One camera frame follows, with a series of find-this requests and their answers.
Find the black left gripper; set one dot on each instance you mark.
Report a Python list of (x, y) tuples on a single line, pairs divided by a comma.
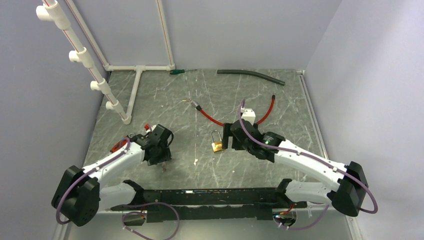
[(165, 156)]

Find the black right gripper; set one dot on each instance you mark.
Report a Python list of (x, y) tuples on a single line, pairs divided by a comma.
[(227, 132)]

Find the brass padlock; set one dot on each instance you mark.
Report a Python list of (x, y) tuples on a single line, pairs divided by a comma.
[(216, 141)]

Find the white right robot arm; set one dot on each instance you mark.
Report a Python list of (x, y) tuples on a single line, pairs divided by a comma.
[(342, 186)]

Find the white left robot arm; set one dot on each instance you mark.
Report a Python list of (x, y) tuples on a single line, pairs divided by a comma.
[(83, 191)]

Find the red adjustable wrench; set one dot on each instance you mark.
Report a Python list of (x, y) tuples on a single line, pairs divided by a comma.
[(124, 142)]

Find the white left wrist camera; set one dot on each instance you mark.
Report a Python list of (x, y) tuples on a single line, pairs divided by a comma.
[(149, 128)]

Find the aluminium frame rail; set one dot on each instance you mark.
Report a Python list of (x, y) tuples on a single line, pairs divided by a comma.
[(315, 124)]

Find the white PVC pipe frame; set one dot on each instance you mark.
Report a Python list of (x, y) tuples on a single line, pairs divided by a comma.
[(52, 11)]

